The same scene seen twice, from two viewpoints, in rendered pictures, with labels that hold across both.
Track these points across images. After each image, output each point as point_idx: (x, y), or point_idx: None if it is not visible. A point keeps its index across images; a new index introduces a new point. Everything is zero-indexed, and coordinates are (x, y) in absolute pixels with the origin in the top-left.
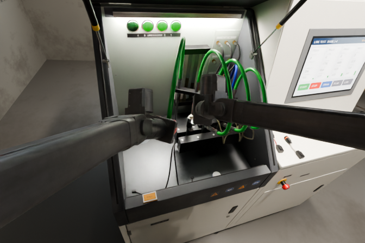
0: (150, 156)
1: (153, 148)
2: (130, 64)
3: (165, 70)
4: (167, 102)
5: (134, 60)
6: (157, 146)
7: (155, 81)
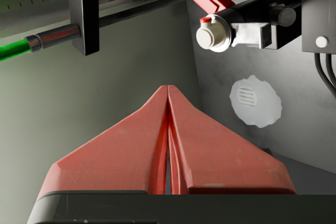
0: (334, 102)
1: (304, 83)
2: (35, 198)
3: (25, 78)
4: (145, 21)
5: (17, 193)
6: (298, 67)
7: (78, 96)
